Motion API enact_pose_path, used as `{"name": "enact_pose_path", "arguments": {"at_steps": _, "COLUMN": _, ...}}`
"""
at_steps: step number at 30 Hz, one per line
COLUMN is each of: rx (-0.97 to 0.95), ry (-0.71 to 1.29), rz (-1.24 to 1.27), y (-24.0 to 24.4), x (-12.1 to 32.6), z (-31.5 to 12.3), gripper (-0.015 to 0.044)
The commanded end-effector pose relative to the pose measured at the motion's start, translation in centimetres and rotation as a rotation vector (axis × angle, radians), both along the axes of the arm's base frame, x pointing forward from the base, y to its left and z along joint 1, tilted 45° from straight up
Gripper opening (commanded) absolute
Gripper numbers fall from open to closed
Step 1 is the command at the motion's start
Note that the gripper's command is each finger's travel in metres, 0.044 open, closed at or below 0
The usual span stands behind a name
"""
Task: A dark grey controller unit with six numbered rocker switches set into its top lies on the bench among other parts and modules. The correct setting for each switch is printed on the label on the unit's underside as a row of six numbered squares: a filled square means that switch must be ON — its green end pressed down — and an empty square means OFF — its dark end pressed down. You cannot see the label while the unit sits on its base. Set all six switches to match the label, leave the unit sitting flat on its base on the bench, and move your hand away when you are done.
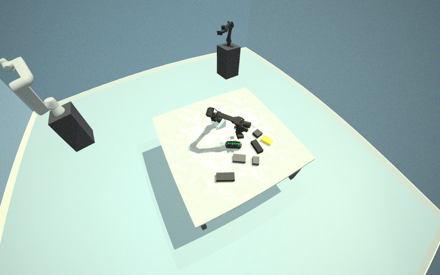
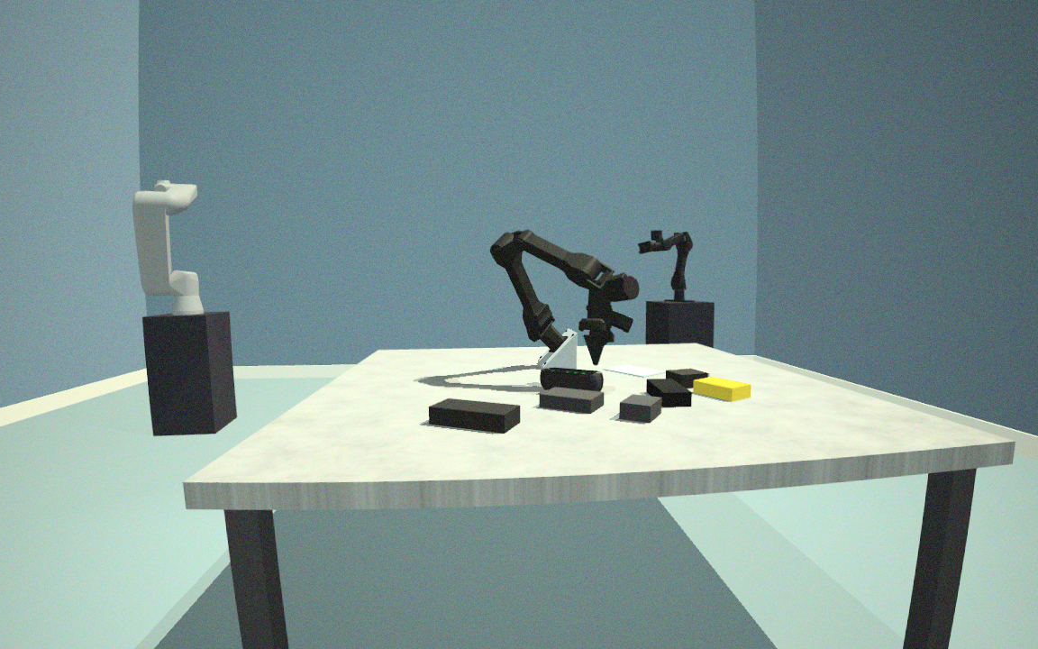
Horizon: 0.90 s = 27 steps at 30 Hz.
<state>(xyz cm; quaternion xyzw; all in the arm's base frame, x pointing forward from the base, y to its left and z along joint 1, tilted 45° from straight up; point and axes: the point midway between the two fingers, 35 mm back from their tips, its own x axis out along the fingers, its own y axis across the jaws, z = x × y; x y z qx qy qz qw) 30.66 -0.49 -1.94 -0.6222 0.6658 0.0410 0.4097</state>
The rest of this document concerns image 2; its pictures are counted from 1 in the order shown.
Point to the yellow rectangular block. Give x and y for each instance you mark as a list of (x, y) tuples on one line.
[(725, 389)]

